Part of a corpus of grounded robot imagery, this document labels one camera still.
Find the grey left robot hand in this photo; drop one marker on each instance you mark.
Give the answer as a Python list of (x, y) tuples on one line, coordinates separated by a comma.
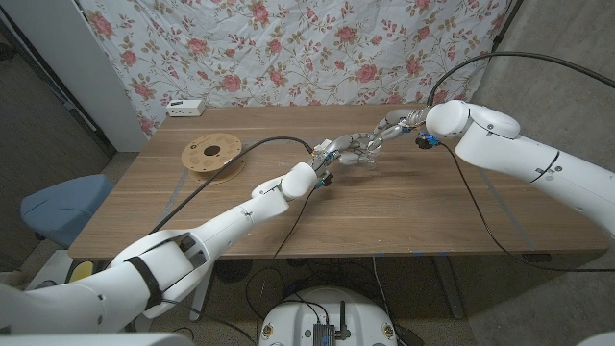
[(343, 144)]

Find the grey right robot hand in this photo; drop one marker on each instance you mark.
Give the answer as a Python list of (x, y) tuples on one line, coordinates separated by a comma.
[(401, 124)]

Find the clear medicine bottle white cap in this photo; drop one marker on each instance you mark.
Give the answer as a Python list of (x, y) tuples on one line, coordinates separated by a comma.
[(367, 156)]

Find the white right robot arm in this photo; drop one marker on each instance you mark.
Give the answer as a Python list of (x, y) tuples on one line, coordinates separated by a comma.
[(523, 158)]

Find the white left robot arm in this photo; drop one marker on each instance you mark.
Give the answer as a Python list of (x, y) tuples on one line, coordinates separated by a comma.
[(221, 230)]

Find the cardboard filament reel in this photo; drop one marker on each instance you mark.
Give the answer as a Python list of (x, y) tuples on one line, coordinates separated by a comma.
[(206, 146)]

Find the floral backdrop cloth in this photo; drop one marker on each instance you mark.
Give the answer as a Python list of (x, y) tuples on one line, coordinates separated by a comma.
[(298, 57)]

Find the black backdrop pole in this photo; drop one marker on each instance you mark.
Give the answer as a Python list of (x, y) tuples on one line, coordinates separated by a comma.
[(504, 21)]

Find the white power strip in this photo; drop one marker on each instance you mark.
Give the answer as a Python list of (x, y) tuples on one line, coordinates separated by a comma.
[(185, 107)]

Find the black round floor base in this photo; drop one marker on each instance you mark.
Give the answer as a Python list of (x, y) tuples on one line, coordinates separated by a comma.
[(235, 270)]

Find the grey table leg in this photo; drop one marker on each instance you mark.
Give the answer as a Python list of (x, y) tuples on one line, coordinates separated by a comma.
[(449, 288)]

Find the white robot torso base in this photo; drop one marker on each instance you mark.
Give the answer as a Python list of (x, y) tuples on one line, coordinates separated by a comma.
[(298, 317)]

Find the grey electronics module with antenna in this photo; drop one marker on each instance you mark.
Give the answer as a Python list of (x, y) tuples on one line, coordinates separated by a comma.
[(323, 334)]

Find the black power brick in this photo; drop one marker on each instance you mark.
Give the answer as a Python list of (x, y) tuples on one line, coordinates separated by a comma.
[(408, 336)]

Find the white table leg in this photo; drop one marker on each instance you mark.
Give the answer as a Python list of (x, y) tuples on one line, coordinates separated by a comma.
[(198, 303)]

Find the white cabinet panel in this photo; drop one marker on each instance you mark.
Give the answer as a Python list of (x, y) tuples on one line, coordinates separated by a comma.
[(72, 57)]

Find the blue stool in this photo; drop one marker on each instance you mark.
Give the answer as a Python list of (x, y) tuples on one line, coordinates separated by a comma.
[(62, 206)]

